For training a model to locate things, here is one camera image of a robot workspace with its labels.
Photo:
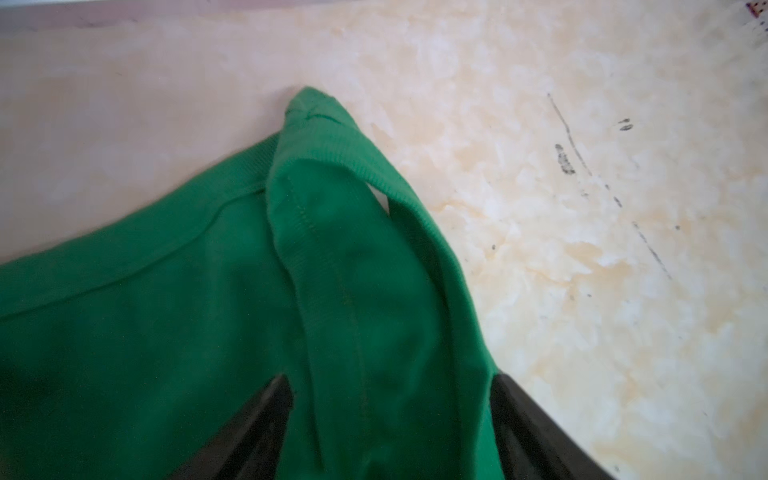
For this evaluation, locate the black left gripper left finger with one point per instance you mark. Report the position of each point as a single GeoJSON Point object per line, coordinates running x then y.
{"type": "Point", "coordinates": [249, 445]}

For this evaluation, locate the green tank top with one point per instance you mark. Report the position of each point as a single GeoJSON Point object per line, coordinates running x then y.
{"type": "Point", "coordinates": [306, 255]}

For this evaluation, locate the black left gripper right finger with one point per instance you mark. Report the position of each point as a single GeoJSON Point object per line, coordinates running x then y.
{"type": "Point", "coordinates": [530, 444]}

